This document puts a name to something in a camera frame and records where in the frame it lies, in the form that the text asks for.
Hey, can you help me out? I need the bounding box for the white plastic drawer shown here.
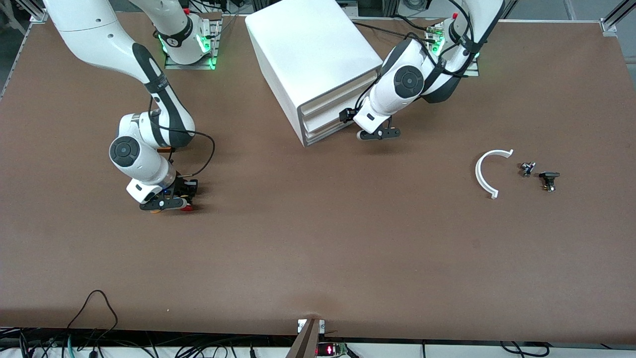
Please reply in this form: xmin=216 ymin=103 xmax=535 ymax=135
xmin=304 ymin=117 xmax=358 ymax=143
xmin=300 ymin=70 xmax=381 ymax=119
xmin=302 ymin=92 xmax=359 ymax=131

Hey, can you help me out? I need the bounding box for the white drawer cabinet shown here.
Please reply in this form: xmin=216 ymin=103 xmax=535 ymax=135
xmin=245 ymin=0 xmax=386 ymax=148

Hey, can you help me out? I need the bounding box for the white curved plastic arc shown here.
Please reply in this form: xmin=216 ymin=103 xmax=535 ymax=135
xmin=475 ymin=149 xmax=514 ymax=199

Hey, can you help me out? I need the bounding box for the red LED circuit board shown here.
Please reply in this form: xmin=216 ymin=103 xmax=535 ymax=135
xmin=316 ymin=342 xmax=349 ymax=358

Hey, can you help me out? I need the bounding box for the black table cable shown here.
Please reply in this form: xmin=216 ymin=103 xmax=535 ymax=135
xmin=392 ymin=14 xmax=440 ymax=32
xmin=353 ymin=21 xmax=413 ymax=40

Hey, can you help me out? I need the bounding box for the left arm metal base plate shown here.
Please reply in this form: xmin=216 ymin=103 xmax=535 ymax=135
xmin=426 ymin=24 xmax=480 ymax=77

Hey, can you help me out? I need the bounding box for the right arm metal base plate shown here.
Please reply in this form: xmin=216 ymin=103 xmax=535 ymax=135
xmin=164 ymin=12 xmax=222 ymax=71

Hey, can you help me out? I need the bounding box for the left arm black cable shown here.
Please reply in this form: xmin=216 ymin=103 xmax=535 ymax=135
xmin=405 ymin=0 xmax=480 ymax=80

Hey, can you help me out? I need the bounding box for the black looped cable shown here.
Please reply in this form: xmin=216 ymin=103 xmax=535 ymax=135
xmin=66 ymin=290 xmax=119 ymax=349

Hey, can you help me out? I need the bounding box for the black cable bundle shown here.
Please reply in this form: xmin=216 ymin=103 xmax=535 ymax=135
xmin=0 ymin=326 xmax=299 ymax=358

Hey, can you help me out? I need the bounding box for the brown camera mount beam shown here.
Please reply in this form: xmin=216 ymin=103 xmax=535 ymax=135
xmin=285 ymin=318 xmax=326 ymax=358

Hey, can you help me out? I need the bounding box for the black coiled floor cable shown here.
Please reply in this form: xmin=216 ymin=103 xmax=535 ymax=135
xmin=499 ymin=341 xmax=551 ymax=358

